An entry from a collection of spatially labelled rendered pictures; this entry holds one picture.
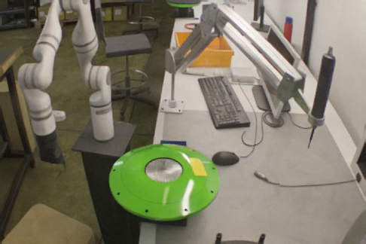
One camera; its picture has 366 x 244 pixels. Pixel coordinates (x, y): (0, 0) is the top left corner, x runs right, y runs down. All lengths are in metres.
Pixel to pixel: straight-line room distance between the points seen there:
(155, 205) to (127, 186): 0.10
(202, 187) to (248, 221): 0.23
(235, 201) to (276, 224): 0.17
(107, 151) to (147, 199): 0.57
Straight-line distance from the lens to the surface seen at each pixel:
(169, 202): 0.86
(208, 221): 1.04
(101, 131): 1.42
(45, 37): 0.93
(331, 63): 0.78
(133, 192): 0.89
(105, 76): 1.30
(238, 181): 1.18
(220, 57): 1.93
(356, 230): 0.48
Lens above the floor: 1.71
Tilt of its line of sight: 33 degrees down
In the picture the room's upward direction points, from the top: 2 degrees clockwise
